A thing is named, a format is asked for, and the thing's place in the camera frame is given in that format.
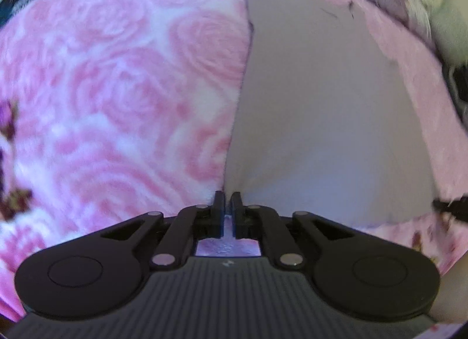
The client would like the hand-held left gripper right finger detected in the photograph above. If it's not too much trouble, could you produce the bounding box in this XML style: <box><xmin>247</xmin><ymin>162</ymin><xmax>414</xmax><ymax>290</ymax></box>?
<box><xmin>230</xmin><ymin>191</ymin><xmax>354</xmax><ymax>272</ymax></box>

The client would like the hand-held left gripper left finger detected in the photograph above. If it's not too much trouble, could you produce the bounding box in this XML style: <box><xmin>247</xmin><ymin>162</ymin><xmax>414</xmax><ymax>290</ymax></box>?
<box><xmin>100</xmin><ymin>191</ymin><xmax>225</xmax><ymax>270</ymax></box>

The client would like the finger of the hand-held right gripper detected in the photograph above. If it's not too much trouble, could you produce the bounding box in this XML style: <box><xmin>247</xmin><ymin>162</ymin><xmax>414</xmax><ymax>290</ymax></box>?
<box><xmin>432</xmin><ymin>195</ymin><xmax>468</xmax><ymax>223</ymax></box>

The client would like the pale mauve grey garment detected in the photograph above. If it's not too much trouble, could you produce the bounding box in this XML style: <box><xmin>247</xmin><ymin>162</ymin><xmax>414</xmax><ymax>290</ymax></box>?
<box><xmin>222</xmin><ymin>0</ymin><xmax>439</xmax><ymax>228</ymax></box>

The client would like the dark object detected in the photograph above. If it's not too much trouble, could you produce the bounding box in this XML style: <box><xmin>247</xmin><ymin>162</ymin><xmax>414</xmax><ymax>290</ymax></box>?
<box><xmin>442</xmin><ymin>63</ymin><xmax>468</xmax><ymax>126</ymax></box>

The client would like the pink rose print blanket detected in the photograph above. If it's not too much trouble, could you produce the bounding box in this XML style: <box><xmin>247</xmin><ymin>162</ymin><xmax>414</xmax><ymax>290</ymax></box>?
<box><xmin>0</xmin><ymin>0</ymin><xmax>468</xmax><ymax>325</ymax></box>

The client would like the grey knitted garment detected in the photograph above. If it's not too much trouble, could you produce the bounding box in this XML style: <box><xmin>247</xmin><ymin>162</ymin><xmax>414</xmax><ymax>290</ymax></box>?
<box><xmin>417</xmin><ymin>0</ymin><xmax>468</xmax><ymax>67</ymax></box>

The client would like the purple floral cloth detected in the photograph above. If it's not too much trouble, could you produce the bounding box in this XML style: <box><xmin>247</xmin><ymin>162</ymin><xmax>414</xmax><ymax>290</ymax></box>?
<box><xmin>0</xmin><ymin>100</ymin><xmax>34</xmax><ymax>221</ymax></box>

